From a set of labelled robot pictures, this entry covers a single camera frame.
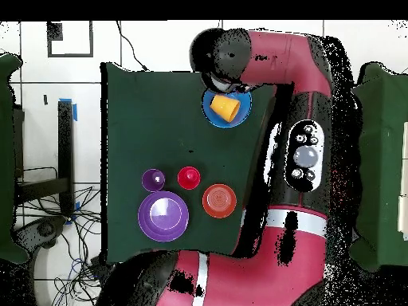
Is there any small orange bowl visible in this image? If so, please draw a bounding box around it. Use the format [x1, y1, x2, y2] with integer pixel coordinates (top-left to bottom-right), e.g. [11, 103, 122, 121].
[202, 183, 237, 219]

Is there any orange cup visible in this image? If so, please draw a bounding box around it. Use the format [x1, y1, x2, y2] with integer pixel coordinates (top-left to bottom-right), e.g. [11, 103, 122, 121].
[209, 94, 241, 124]

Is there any large light blue bowl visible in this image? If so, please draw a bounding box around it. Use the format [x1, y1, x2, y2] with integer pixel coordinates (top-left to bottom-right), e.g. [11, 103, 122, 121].
[202, 88, 253, 129]

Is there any red cup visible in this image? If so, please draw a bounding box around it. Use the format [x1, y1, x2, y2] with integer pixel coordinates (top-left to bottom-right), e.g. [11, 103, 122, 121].
[177, 166, 202, 191]

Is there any purple cup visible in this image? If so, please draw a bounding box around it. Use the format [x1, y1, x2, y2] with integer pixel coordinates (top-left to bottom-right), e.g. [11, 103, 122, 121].
[141, 168, 167, 193]

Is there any purple bowl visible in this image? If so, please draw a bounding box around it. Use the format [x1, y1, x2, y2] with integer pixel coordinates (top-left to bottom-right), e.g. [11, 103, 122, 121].
[137, 190, 190, 243]

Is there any dark green table cloth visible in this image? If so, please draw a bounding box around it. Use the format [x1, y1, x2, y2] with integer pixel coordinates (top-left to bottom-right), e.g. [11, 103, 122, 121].
[100, 61, 281, 265]

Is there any black equipment stand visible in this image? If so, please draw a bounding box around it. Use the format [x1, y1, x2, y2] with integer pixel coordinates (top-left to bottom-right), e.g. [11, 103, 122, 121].
[14, 100, 76, 218]

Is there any black power strip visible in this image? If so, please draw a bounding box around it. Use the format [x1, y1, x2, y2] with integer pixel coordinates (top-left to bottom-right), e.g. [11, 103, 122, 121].
[88, 256, 112, 281]

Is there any green clothed side table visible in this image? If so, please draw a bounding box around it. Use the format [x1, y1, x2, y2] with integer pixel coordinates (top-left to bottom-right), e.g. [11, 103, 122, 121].
[0, 53, 29, 265]
[348, 61, 408, 272]

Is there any thin black cable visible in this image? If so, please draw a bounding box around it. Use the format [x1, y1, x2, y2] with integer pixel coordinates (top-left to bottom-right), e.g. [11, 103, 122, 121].
[116, 21, 149, 72]

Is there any bundle of floor cables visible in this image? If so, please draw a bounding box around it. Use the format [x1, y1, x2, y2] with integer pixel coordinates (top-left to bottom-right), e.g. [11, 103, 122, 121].
[15, 165, 109, 306]

